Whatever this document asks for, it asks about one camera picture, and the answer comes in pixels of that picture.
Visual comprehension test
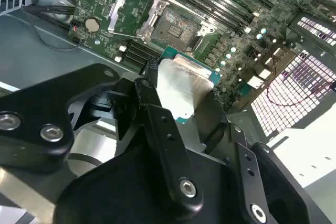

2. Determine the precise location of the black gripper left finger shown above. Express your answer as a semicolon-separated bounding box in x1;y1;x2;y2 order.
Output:
0;60;205;214

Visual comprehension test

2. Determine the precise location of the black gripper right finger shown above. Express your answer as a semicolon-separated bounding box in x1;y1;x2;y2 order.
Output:
194;91;333;224

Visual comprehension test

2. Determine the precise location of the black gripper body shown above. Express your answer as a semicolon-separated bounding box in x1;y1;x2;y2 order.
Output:
53;125;247;224

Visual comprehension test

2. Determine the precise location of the silver CPU with green edge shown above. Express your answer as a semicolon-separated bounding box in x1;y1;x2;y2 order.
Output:
155;46;223;125

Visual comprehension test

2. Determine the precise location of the silver CPU socket cover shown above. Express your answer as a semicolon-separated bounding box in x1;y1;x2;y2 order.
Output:
107;0;170;44

